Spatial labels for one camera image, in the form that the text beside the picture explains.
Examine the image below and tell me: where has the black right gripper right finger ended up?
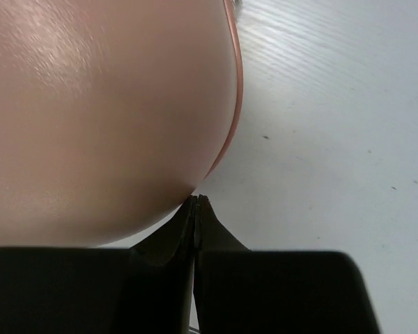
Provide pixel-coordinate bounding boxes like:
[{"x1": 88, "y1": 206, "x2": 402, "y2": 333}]
[{"x1": 194, "y1": 196, "x2": 380, "y2": 333}]

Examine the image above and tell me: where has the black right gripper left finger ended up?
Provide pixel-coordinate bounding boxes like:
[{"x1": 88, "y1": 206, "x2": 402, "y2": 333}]
[{"x1": 0, "y1": 196, "x2": 197, "y2": 333}]

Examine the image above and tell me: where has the pink suitcase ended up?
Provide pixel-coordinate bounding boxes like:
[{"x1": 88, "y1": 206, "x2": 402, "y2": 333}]
[{"x1": 0, "y1": 1, "x2": 243, "y2": 246}]

